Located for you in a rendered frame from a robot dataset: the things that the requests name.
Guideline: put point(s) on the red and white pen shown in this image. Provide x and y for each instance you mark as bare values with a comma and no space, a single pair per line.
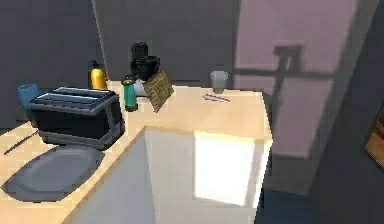
216,98

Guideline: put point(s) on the grey translucent cup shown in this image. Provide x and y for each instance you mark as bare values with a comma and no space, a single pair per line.
218,81

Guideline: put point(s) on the white bowl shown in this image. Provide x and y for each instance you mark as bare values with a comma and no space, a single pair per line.
140,89

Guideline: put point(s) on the white counter cabinet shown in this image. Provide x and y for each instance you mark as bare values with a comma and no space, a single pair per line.
173,166

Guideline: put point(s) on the green bottle with dark cap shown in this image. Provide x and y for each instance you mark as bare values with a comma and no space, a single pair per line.
130,95

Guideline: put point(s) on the yellow bottle with black cap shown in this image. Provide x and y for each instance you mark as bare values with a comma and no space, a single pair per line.
98,78

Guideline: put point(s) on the black and grey toaster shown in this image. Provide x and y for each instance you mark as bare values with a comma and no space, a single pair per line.
76,118

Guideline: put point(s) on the grey oval tray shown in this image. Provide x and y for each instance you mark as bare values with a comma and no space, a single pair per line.
53,173

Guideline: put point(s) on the blue cup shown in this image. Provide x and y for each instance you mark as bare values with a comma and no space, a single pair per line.
28,95

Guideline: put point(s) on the thin dark utensil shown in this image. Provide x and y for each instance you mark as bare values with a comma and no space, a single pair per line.
20,142

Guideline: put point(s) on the brown framed picture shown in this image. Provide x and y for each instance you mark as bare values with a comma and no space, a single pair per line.
376,140

